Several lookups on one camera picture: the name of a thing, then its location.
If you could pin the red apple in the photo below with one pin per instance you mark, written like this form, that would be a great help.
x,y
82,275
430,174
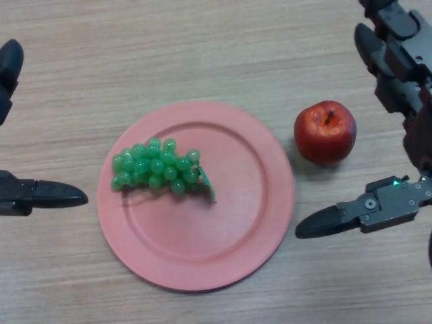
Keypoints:
x,y
324,135

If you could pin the green plastic grape bunch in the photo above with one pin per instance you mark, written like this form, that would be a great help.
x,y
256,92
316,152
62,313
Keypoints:
x,y
155,165

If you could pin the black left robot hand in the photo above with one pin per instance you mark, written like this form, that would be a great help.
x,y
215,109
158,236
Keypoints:
x,y
20,195

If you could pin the pink round plate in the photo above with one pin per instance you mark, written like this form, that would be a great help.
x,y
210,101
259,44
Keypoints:
x,y
202,236

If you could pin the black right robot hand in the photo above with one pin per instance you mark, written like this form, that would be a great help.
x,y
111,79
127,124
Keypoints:
x,y
395,202

